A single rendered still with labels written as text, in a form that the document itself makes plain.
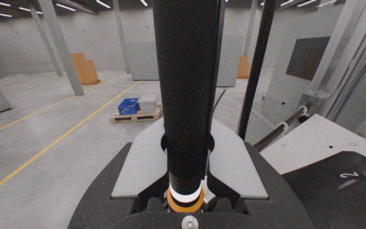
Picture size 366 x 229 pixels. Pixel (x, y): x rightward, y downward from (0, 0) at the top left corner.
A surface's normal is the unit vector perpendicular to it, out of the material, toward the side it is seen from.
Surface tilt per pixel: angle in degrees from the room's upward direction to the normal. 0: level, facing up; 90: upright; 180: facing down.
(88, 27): 90
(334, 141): 50
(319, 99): 90
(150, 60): 90
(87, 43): 90
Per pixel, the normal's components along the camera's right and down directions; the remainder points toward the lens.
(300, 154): -0.78, -0.56
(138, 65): -0.01, 0.47
